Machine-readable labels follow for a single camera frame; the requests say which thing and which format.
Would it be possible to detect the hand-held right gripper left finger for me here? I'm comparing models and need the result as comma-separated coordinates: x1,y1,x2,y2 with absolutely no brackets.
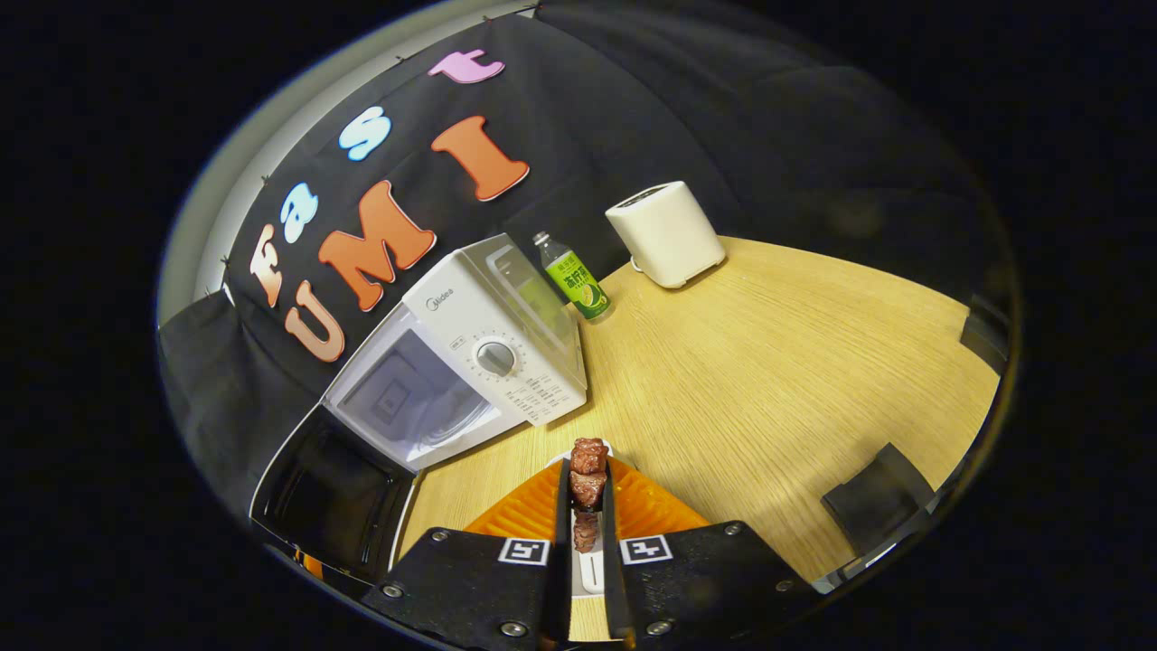
362,458,574,651

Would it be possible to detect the cream white toaster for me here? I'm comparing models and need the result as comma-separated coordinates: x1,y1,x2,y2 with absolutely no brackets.
605,180,728,290

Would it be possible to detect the green label drink bottle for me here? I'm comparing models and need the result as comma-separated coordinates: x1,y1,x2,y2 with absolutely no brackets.
531,231,613,322

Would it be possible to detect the white slotted tray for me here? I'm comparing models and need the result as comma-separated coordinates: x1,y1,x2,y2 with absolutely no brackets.
548,440,616,598

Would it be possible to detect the brown grilled meat piece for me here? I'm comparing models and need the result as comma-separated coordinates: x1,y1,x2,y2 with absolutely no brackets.
568,438,610,554

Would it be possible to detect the black foam block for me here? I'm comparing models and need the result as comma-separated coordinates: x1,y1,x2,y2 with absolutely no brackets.
821,442,936,557
960,294,1011,376

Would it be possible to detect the white microwave oven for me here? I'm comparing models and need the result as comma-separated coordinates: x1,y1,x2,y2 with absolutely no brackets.
249,233,590,589

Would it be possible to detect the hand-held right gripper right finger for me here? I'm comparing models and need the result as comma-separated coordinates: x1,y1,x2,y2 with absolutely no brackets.
600,456,816,651

